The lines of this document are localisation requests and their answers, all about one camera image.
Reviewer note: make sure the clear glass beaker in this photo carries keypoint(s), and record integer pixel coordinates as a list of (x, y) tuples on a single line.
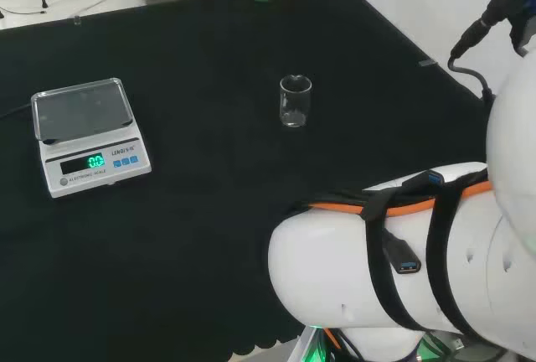
[(295, 100)]

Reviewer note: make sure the clear cloth clip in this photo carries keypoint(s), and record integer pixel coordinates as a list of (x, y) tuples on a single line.
[(76, 20), (427, 63)]

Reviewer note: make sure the white electronic balance steel pan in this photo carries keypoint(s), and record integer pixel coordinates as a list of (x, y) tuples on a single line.
[(90, 152)]

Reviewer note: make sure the black bench cloth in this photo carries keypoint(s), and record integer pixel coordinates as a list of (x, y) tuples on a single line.
[(188, 232)]

